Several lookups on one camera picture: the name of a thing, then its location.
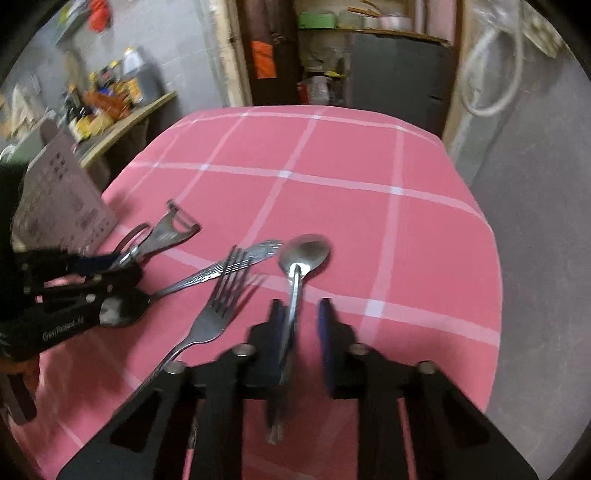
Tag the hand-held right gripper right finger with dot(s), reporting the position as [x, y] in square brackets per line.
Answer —
[327, 346]

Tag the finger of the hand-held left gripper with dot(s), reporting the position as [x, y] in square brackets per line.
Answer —
[92, 264]
[115, 279]

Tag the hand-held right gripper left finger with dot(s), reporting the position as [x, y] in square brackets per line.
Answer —
[277, 337]

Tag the metal spoon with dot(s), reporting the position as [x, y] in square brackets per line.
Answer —
[122, 309]
[304, 254]

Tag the metal fork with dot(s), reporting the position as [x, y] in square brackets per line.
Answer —
[217, 318]

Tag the metal peeler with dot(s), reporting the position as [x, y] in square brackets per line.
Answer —
[173, 228]

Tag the white perforated utensil holder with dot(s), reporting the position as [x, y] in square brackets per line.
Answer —
[60, 194]

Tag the person's left hand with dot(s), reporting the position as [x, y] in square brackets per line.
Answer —
[25, 367]

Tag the pink checkered tablecloth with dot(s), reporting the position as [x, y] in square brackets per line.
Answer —
[323, 207]

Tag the yellow bag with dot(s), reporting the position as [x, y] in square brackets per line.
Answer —
[94, 124]

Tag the orange snack bag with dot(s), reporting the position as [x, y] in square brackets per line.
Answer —
[108, 104]

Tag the large cooking oil jug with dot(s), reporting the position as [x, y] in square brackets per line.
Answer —
[138, 74]

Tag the red white bag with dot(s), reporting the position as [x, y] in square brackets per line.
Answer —
[316, 90]

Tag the red plastic bag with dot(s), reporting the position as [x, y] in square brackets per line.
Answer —
[101, 14]

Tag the orange sheet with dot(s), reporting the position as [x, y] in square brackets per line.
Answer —
[263, 60]

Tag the grey cabinet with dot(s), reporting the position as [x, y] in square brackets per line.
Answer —
[397, 83]

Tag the dark wooden door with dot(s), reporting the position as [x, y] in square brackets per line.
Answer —
[277, 27]

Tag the wooden cutting board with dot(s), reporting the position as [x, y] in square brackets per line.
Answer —
[397, 36]

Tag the green box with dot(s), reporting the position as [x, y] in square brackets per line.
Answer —
[316, 20]

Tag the aluminium pot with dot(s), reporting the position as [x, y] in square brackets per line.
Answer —
[395, 24]

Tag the pale door frame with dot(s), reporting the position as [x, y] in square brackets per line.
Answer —
[233, 55]

